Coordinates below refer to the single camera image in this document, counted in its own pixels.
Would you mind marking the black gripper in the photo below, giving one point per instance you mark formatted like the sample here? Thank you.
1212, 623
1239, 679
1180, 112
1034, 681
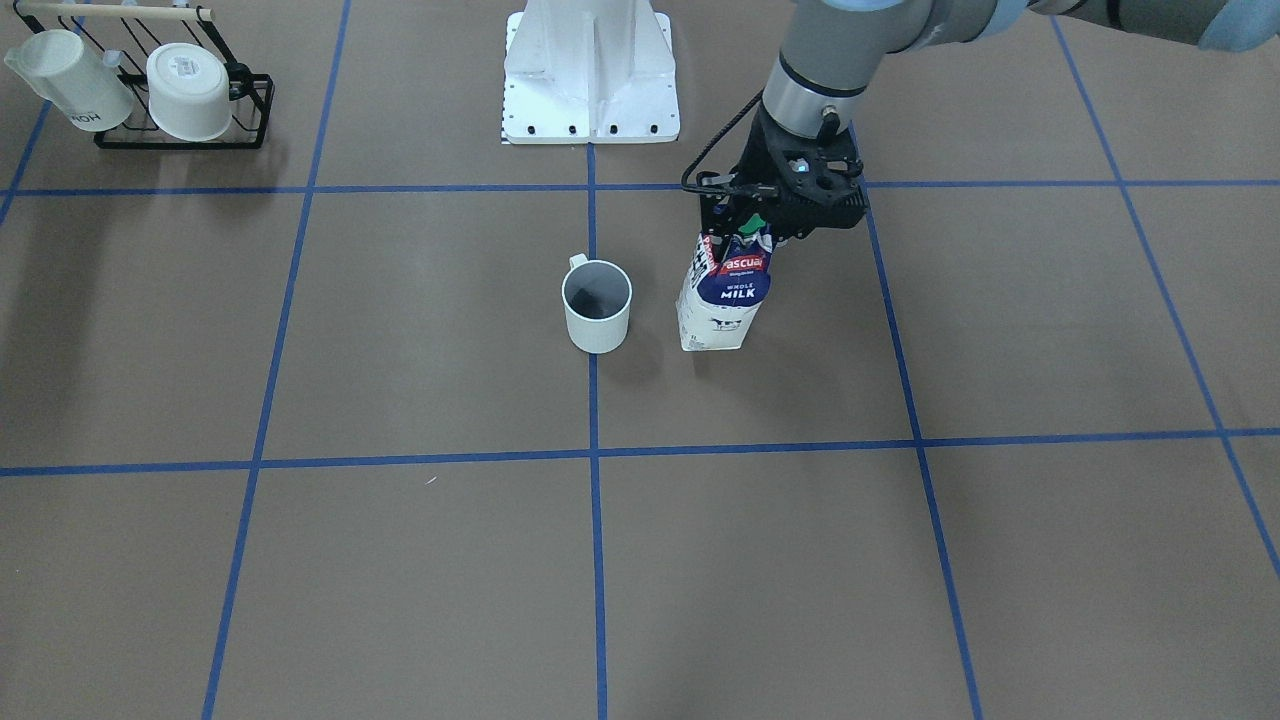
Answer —
757, 143

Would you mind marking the milk carton blue white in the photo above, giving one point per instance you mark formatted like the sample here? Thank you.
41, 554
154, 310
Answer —
727, 281

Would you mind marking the white mug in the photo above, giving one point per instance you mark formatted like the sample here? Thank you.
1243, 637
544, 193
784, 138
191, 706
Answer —
596, 296

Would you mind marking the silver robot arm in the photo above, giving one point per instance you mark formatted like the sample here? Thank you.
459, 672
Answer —
833, 48

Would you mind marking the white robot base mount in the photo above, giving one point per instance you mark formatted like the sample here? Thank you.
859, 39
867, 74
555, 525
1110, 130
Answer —
589, 72

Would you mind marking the black wire dish rack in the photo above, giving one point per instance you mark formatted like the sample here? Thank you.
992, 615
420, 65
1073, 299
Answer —
123, 33

